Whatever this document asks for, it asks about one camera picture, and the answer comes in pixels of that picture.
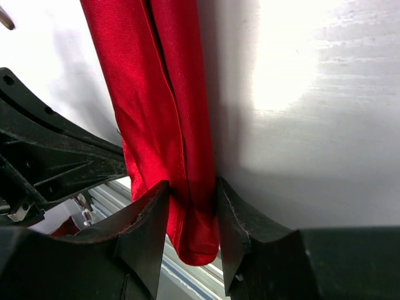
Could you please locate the red cloth napkin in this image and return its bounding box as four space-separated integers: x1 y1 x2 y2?
54 1 219 266

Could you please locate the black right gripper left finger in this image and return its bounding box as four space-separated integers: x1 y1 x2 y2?
1 181 170 299

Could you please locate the dark wooden spoon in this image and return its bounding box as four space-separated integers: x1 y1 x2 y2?
0 8 15 31

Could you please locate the aluminium front rail frame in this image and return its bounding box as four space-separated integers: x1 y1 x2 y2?
89 177 230 299

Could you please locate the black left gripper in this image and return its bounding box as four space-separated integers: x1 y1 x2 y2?
1 67 127 228

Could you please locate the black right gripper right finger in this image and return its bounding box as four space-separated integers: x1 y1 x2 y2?
216 178 399 299

